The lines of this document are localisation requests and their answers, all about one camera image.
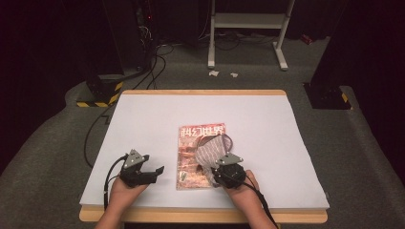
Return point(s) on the wooden table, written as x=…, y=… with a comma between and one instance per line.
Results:
x=203, y=92

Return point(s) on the grey striped cloth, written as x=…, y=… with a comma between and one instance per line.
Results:
x=208, y=151

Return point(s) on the small red object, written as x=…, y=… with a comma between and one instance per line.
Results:
x=306, y=39

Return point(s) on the black equipment rack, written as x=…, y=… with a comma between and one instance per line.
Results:
x=144, y=31

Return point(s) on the white metal stand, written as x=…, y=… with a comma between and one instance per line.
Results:
x=248, y=20

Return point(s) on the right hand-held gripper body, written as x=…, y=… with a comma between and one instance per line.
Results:
x=230, y=175

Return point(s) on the person's left hand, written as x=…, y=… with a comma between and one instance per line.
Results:
x=122, y=195

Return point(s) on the red cover magazine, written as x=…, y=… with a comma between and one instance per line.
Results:
x=187, y=149

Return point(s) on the person's right hand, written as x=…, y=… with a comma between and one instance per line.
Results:
x=248, y=197

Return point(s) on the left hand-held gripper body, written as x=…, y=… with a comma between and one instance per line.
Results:
x=135, y=176

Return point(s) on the black stand with striped base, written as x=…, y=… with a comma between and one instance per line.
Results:
x=324, y=97
x=98, y=92

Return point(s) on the white table sheet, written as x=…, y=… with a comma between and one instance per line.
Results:
x=254, y=111

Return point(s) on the white paper scrap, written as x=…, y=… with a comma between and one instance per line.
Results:
x=214, y=73
x=234, y=75

